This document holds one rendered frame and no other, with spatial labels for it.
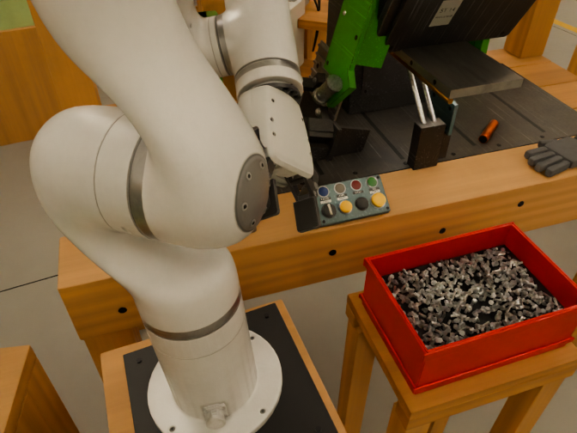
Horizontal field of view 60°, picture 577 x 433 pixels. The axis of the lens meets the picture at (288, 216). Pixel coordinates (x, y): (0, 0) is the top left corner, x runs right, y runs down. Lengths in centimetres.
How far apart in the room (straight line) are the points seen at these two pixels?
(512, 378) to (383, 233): 35
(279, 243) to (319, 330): 101
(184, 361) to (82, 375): 137
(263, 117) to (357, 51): 53
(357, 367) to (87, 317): 55
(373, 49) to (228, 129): 71
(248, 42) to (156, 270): 29
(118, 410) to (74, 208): 42
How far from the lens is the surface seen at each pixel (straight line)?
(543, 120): 147
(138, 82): 39
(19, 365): 102
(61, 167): 49
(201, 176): 40
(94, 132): 48
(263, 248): 95
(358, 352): 107
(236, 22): 66
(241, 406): 72
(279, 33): 65
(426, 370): 84
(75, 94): 141
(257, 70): 62
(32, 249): 250
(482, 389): 93
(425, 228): 110
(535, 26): 185
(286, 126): 60
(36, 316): 220
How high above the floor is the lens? 155
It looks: 41 degrees down
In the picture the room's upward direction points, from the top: straight up
